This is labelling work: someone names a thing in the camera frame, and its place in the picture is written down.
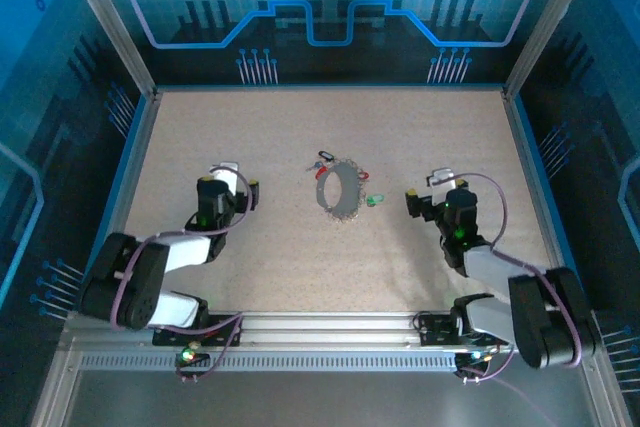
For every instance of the key with red tag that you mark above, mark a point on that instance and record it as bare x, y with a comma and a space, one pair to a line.
364, 176
321, 173

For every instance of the wide aluminium frame rail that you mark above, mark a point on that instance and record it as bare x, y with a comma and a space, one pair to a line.
330, 327

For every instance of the aluminium side rail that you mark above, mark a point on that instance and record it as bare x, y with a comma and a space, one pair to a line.
538, 197
126, 197

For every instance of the small blue key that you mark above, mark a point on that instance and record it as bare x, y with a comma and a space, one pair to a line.
314, 165

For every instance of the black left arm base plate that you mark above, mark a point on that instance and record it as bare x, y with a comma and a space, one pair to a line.
170, 336

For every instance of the gray metal plate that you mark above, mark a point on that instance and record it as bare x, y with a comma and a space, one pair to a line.
320, 402

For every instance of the aluminium frame post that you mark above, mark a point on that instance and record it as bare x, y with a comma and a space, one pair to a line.
550, 22
107, 22

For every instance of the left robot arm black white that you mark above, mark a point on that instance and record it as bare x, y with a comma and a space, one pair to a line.
145, 292

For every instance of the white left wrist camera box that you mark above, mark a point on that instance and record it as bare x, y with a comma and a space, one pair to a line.
227, 176

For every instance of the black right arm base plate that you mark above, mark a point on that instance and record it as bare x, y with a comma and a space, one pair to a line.
435, 332

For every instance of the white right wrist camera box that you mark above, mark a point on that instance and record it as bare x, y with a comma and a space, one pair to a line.
442, 177

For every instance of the key with green tag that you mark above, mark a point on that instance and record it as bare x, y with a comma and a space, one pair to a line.
375, 199

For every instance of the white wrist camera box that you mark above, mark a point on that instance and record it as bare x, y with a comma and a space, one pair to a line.
442, 177
227, 176

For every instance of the key with black tag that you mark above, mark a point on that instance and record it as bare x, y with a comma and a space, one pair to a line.
325, 153

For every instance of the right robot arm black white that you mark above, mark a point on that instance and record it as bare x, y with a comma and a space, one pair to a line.
540, 317

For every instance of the small board with lights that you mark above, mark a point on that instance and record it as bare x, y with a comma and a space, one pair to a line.
192, 358
472, 358

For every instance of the clear bag with small items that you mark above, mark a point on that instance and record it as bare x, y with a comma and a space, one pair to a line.
350, 192

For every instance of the thin aluminium table rail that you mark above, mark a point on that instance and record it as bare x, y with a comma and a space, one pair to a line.
330, 89

